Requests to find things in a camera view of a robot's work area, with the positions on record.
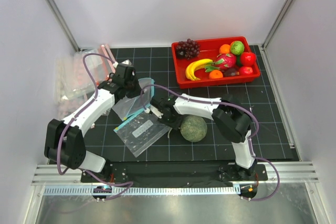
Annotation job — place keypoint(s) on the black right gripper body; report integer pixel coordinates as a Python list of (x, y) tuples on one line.
[(174, 121)]

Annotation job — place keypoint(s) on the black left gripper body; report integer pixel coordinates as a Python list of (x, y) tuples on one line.
[(133, 87)]

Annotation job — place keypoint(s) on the clear zip bag blue zipper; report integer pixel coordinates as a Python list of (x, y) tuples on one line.
[(127, 107)]

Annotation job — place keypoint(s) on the green netted melon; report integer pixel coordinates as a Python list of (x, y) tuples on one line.
[(192, 128)]

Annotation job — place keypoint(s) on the clear zip bag white label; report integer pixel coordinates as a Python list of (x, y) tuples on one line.
[(140, 131)]

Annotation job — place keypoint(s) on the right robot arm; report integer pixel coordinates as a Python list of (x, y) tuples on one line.
[(232, 121)]

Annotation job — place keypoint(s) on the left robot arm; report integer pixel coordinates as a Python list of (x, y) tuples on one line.
[(65, 138)]

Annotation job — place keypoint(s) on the stack of pink zip bags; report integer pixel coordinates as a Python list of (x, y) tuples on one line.
[(72, 79)]

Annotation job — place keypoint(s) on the clear bag pink dots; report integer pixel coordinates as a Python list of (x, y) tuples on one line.
[(67, 107)]

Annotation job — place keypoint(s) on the yellow banana bunch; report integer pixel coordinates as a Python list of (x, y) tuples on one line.
[(194, 66)]

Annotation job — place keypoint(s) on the orange tangerine front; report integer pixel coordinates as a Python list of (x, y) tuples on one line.
[(215, 74)]

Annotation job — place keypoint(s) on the orange tangerine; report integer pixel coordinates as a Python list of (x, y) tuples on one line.
[(215, 74), (224, 49)]

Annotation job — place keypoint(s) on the purple grape bunch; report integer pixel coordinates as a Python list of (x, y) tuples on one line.
[(187, 49)]

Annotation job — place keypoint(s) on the pink dragon fruit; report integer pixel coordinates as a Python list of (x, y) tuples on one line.
[(222, 63)]

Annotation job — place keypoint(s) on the orange tangerine back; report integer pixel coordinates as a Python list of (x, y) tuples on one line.
[(224, 49)]

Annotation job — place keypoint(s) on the red apple small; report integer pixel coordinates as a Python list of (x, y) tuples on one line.
[(245, 71)]

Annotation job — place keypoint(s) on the green cabbage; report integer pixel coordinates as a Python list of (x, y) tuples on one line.
[(237, 48)]

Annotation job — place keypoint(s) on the red apple large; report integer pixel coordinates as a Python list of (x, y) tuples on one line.
[(248, 59)]

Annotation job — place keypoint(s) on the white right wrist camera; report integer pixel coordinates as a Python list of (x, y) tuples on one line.
[(154, 110)]

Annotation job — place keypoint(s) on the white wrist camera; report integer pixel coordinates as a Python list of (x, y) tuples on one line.
[(127, 62), (154, 110)]

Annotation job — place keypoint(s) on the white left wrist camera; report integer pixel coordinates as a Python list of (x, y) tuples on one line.
[(127, 62)]

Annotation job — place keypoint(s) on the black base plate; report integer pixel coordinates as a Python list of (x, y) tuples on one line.
[(185, 174)]

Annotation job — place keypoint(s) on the left aluminium corner post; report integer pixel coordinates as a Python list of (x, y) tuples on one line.
[(62, 23)]

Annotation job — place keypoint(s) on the aluminium corner post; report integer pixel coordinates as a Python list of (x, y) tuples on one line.
[(280, 17), (62, 23)]

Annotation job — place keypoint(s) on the aluminium slotted rail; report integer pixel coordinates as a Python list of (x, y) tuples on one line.
[(96, 190)]

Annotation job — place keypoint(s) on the right aluminium corner post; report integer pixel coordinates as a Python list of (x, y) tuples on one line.
[(280, 17)]

